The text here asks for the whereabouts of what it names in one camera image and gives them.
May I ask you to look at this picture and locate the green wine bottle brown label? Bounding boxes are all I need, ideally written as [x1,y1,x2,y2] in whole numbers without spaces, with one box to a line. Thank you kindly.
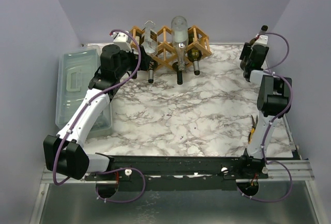
[148,60,158,84]

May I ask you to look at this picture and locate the clear square glass bottle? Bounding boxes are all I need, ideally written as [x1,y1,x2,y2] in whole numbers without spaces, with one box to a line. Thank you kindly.
[142,21,158,55]

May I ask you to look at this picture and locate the green bottle silver neck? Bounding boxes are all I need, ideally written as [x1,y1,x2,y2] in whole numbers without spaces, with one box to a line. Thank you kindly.
[186,27,204,76]

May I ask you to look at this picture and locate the clear round glass bottle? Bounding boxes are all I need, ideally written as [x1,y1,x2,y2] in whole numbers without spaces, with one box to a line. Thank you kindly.
[171,16,189,69]

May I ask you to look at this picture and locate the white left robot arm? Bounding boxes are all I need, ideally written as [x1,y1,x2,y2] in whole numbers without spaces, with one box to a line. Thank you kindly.
[43,44,154,180]

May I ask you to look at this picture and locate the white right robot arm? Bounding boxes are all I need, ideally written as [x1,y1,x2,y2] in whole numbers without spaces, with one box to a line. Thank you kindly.
[238,42,293,178]

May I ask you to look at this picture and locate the wooden lattice wine rack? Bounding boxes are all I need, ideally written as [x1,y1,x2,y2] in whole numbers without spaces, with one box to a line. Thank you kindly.
[128,25,213,71]

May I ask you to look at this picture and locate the green bottle in rack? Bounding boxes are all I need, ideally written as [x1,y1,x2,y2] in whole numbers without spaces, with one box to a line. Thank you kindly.
[172,62,185,85]

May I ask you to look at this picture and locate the translucent plastic storage box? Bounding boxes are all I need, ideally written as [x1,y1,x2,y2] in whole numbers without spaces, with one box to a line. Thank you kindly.
[55,46,101,129]

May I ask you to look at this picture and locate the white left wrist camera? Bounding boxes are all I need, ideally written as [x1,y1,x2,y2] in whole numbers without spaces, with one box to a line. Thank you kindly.
[110,32,132,52]

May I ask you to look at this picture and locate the yellow handled pliers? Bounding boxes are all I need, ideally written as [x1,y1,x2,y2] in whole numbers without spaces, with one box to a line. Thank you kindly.
[248,115,258,144]

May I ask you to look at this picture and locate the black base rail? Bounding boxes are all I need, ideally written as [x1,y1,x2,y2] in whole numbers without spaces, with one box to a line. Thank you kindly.
[85,155,268,191]

